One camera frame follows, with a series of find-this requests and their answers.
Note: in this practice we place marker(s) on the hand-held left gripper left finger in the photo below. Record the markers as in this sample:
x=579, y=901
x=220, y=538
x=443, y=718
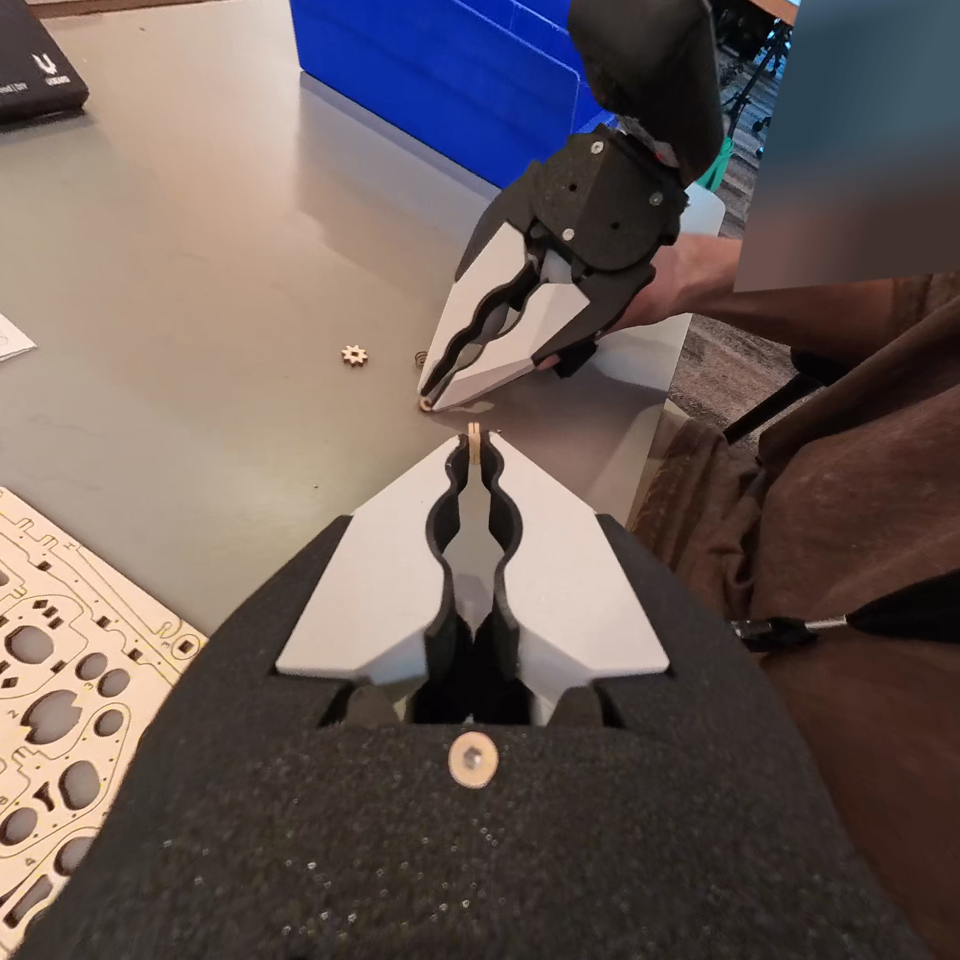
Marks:
x=360, y=600

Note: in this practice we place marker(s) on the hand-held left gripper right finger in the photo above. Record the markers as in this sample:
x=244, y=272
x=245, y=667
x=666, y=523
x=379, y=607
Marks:
x=585, y=600

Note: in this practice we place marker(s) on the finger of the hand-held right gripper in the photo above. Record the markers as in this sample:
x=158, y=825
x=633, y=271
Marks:
x=551, y=315
x=484, y=270

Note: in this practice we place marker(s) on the thin wooden axle stick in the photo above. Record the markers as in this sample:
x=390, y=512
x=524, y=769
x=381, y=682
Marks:
x=475, y=442

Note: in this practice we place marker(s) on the small wooden gear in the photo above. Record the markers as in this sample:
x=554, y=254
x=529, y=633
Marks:
x=358, y=361

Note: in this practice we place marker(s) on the grey desk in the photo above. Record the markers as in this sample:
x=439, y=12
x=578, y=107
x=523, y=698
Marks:
x=187, y=262

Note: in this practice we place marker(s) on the person's right hand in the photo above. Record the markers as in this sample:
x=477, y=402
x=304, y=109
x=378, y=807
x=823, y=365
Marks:
x=690, y=277

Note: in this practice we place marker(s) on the green floor bin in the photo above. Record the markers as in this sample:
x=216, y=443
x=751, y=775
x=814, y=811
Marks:
x=718, y=165

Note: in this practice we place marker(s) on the blue plastic bin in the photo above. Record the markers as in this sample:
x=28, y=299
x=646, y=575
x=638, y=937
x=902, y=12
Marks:
x=420, y=82

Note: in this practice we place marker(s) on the person in brown shirt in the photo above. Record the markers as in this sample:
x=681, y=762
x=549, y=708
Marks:
x=862, y=487

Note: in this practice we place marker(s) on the plywood parts sheet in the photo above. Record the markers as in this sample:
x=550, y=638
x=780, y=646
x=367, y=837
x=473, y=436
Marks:
x=22, y=525

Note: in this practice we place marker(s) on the white instruction leaflet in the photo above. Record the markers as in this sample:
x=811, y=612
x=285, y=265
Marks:
x=13, y=341

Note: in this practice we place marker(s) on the black model kit box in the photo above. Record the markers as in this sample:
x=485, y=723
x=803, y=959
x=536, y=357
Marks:
x=30, y=45

